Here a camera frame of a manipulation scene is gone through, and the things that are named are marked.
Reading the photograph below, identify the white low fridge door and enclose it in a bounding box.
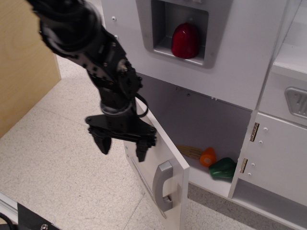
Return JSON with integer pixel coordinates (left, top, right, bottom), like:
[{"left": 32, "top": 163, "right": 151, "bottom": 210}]
[{"left": 124, "top": 112, "right": 190, "bottom": 230}]

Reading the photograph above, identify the orange toy carrot piece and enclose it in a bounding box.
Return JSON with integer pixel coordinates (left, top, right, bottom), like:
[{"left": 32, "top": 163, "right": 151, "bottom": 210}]
[{"left": 200, "top": 147, "right": 216, "bottom": 167}]

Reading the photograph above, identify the black cable on floor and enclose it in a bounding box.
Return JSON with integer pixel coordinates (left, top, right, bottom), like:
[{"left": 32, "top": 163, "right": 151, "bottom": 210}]
[{"left": 0, "top": 212, "right": 12, "bottom": 230}]

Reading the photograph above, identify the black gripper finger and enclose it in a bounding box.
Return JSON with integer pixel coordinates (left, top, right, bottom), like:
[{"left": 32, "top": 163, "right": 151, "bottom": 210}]
[
  {"left": 136, "top": 140, "right": 150, "bottom": 162},
  {"left": 93, "top": 136, "right": 112, "bottom": 155}
]

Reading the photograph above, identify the grey oven vent panel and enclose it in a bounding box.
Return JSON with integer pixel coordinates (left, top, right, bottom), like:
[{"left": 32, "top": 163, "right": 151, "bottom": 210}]
[{"left": 284, "top": 87, "right": 307, "bottom": 119}]

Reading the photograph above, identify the grey fridge door handle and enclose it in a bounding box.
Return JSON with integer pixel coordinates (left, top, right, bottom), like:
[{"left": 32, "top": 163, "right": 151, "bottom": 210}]
[{"left": 152, "top": 161, "right": 173, "bottom": 212}]

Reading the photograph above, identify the red toy pepper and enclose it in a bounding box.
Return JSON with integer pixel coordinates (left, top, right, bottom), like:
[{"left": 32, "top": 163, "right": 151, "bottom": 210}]
[{"left": 171, "top": 23, "right": 200, "bottom": 59}]

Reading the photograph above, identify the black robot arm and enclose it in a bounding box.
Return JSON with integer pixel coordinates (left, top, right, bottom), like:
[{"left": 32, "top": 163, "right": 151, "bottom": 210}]
[{"left": 30, "top": 0, "right": 156, "bottom": 162}]

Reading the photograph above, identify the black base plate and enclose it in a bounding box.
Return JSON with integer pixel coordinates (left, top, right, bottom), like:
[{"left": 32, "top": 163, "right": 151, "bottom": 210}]
[{"left": 17, "top": 203, "right": 60, "bottom": 230}]

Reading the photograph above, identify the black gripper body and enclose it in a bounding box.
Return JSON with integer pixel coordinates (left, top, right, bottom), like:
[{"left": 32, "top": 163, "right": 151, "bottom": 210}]
[{"left": 85, "top": 110, "right": 156, "bottom": 147}]

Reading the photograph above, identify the white toy kitchen cabinet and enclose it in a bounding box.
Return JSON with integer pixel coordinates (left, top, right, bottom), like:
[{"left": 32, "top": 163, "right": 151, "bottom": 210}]
[{"left": 102, "top": 0, "right": 307, "bottom": 230}]

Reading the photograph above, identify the plywood panel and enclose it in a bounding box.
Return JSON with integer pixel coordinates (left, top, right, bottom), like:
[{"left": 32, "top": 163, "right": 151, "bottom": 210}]
[{"left": 0, "top": 0, "right": 60, "bottom": 136}]

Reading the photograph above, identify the wooden fork spatula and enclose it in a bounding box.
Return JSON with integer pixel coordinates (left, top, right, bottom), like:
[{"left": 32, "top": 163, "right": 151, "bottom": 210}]
[{"left": 176, "top": 145, "right": 202, "bottom": 160}]

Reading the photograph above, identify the green toy pepper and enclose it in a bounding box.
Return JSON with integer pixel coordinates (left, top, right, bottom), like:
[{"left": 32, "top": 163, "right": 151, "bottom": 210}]
[{"left": 209, "top": 157, "right": 237, "bottom": 179}]

